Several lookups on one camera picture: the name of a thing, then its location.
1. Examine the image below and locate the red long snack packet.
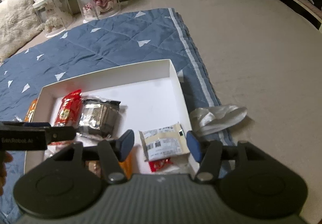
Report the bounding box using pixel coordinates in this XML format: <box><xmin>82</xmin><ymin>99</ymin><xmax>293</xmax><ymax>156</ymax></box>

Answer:
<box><xmin>54</xmin><ymin>89</ymin><xmax>82</xmax><ymax>126</ymax></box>

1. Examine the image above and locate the black tray cookie pack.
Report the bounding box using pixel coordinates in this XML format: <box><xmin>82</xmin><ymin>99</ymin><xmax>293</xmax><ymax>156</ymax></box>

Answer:
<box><xmin>77</xmin><ymin>96</ymin><xmax>121</xmax><ymax>139</ymax></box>

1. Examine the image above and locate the small red candy packet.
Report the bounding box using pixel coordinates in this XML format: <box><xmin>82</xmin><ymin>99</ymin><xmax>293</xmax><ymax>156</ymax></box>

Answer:
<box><xmin>149</xmin><ymin>158</ymin><xmax>172</xmax><ymax>173</ymax></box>

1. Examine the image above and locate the cream snack packet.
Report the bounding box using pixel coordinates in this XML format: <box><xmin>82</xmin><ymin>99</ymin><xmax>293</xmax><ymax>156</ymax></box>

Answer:
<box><xmin>139</xmin><ymin>123</ymin><xmax>189</xmax><ymax>161</ymax></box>

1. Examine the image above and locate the gold wafer clear pack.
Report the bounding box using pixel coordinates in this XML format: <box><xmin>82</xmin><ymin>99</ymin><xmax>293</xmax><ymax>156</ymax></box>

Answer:
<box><xmin>85</xmin><ymin>160</ymin><xmax>101</xmax><ymax>178</ymax></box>

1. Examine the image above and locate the person's left hand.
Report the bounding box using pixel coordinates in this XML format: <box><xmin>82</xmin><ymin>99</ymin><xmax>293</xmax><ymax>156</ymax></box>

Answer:
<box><xmin>0</xmin><ymin>152</ymin><xmax>13</xmax><ymax>196</ymax></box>

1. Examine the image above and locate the orange snack bar packet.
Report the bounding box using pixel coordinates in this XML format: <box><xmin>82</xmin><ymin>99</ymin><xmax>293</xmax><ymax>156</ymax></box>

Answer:
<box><xmin>24</xmin><ymin>99</ymin><xmax>38</xmax><ymax>123</ymax></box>

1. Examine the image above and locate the white crumpled plastic bag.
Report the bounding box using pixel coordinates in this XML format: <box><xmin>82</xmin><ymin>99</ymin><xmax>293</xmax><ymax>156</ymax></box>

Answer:
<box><xmin>189</xmin><ymin>104</ymin><xmax>248</xmax><ymax>137</ymax></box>

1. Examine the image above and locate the fluffy cream pillow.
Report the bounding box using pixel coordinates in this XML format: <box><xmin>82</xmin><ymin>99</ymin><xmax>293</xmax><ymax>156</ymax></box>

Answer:
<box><xmin>0</xmin><ymin>0</ymin><xmax>43</xmax><ymax>62</ymax></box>

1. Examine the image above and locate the white shallow cardboard box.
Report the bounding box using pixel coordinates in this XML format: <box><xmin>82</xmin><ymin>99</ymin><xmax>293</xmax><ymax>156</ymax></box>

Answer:
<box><xmin>32</xmin><ymin>59</ymin><xmax>192</xmax><ymax>174</ymax></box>

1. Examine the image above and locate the clear case white plush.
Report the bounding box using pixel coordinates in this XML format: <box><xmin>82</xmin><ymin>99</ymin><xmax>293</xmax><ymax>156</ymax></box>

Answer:
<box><xmin>33</xmin><ymin>0</ymin><xmax>74</xmax><ymax>38</ymax></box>

